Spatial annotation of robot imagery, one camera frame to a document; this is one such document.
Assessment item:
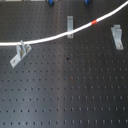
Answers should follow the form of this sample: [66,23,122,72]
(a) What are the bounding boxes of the right blue object at top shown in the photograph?
[84,0,92,5]

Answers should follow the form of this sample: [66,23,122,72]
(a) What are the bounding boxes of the left blue object at top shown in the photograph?
[48,0,55,7]

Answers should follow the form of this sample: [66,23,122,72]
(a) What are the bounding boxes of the left grey cable clip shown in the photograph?
[10,41,31,67]

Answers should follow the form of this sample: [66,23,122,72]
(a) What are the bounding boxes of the right grey cable clip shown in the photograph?
[111,25,124,50]

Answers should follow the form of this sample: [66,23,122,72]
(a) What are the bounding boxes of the blue object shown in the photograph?
[84,0,92,5]
[48,0,55,7]

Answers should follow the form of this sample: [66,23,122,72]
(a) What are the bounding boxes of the middle grey cable clip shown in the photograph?
[67,16,73,39]

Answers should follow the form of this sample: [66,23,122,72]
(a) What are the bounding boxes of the grey cable clip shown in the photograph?
[10,41,31,67]
[67,16,73,39]
[111,25,124,50]

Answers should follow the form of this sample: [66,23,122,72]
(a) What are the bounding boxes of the white cable with red mark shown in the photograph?
[0,5,128,47]

